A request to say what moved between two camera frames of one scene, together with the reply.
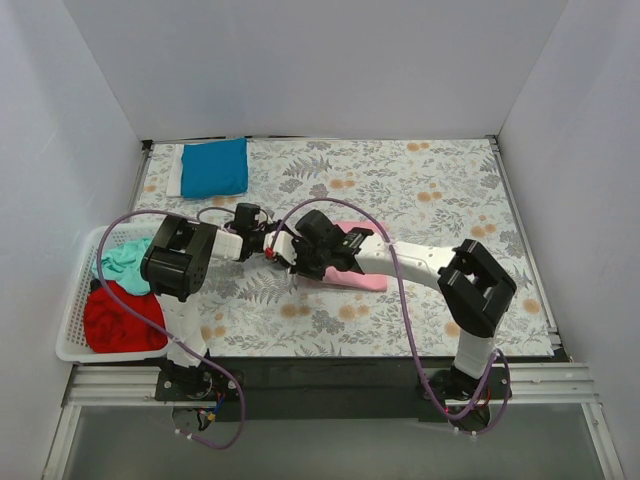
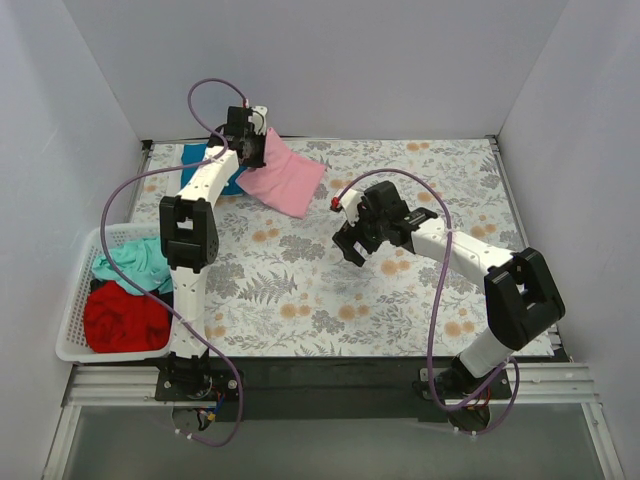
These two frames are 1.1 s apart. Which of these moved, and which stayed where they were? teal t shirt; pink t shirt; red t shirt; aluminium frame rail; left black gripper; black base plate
Moved: pink t shirt; left black gripper
Stayed: black base plate; red t shirt; teal t shirt; aluminium frame rail
